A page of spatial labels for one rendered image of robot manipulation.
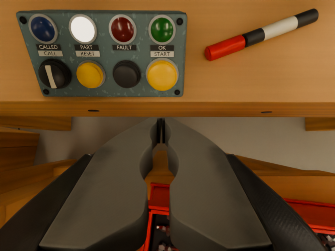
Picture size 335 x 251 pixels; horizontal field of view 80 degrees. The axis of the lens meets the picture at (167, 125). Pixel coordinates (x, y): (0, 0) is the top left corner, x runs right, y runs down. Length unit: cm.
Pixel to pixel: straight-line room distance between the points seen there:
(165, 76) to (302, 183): 29
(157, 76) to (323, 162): 131
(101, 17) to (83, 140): 104
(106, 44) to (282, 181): 32
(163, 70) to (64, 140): 110
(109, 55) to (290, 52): 20
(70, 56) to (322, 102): 28
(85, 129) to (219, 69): 103
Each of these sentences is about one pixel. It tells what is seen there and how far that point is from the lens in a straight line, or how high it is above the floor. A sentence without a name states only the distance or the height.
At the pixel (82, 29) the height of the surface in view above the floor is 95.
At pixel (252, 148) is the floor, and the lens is 123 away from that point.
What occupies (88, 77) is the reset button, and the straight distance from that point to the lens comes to 21.
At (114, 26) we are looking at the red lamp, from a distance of 20.
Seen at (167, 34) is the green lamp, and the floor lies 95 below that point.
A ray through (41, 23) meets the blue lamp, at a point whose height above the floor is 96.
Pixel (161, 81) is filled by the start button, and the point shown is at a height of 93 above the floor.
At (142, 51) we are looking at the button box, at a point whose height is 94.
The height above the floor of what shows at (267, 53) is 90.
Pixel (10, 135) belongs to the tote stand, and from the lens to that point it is 114.
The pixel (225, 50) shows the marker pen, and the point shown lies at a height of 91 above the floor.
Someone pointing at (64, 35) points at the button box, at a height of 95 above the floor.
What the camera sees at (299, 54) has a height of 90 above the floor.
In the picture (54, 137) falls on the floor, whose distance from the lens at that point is 128.
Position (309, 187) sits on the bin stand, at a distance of 41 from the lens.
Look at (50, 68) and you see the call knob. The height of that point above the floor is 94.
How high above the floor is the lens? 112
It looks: 86 degrees down
